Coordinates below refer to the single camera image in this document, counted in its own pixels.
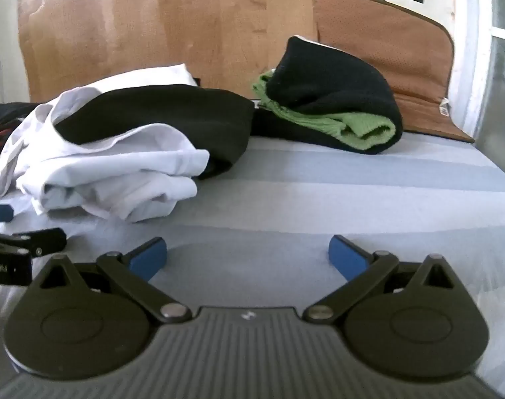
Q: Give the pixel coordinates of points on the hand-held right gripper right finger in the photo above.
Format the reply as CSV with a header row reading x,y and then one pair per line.
x,y
348,257

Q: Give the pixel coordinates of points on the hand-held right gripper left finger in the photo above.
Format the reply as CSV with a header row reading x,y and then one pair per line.
x,y
146,255

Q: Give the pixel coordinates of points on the white shirt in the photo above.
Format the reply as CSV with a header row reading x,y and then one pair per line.
x,y
111,183

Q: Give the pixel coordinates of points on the black garment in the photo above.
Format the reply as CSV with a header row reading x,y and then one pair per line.
x,y
161,108

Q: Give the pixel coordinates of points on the grey striped bed sheet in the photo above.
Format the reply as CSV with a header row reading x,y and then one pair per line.
x,y
319,199

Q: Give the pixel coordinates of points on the dark red and black cloth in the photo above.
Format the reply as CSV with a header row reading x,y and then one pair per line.
x,y
3,116

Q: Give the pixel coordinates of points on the black and green sweater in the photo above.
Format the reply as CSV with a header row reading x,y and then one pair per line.
x,y
331,83

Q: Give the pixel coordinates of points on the white mat tag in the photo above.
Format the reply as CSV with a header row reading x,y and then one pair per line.
x,y
444,106

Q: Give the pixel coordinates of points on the wood pattern vinyl sheet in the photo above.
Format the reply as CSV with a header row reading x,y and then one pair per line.
x,y
152,29

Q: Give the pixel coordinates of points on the white frosted glass window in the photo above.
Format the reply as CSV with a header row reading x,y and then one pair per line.
x,y
501,70

